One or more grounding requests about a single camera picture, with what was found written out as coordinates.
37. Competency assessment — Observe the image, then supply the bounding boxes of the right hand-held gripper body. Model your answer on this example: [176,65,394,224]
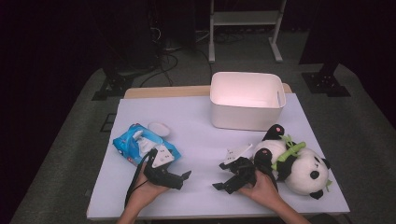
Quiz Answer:
[222,143,258,189]

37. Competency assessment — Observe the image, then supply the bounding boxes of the left hand-held gripper cable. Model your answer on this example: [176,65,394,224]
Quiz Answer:
[123,148,157,210]

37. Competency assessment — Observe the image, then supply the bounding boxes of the blue wet wipes packet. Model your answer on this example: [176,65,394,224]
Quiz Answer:
[112,121,182,168]

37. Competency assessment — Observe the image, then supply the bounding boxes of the white metal stand frame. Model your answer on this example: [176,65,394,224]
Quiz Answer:
[207,0,288,64]

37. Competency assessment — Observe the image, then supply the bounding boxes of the person's right hand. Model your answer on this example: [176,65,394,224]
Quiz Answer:
[237,170,283,208]

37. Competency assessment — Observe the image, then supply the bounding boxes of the person's left hand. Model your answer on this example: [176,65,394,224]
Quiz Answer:
[127,163,169,208]

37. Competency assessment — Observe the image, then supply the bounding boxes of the panda plush toy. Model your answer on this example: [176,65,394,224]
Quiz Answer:
[253,123,332,201]

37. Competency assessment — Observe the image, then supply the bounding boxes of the dark floor plate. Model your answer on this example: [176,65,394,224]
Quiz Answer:
[99,113,118,133]

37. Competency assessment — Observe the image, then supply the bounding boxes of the black floor cables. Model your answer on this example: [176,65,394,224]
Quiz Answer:
[137,26,215,89]

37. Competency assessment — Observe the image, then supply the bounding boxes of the white plastic storage bin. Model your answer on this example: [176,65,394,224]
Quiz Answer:
[209,71,287,132]

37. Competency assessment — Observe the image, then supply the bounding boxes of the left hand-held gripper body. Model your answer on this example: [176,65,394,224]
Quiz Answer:
[143,144,176,188]

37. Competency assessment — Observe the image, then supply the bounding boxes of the black stand base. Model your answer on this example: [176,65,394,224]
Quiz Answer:
[301,61,352,98]
[91,66,135,102]

